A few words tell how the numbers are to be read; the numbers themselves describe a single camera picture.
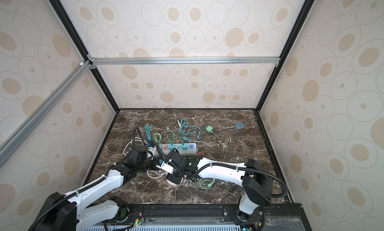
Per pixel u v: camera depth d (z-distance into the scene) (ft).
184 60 2.95
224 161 1.68
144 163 2.31
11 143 1.69
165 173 2.83
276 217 2.43
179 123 3.62
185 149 3.02
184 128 3.55
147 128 3.49
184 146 3.01
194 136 3.38
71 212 1.30
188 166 1.91
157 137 3.12
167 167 2.24
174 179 2.25
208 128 3.47
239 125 3.59
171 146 2.99
